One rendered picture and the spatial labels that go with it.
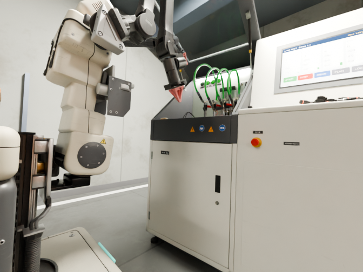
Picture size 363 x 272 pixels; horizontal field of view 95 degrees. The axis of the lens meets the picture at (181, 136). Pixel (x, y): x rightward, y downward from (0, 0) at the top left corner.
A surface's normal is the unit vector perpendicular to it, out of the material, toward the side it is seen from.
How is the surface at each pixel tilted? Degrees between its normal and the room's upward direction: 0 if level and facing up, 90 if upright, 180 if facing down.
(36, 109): 90
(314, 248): 90
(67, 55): 90
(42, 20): 90
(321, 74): 76
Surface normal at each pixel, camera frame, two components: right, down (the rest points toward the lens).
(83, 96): 0.73, 0.01
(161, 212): -0.60, -0.04
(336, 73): -0.58, -0.28
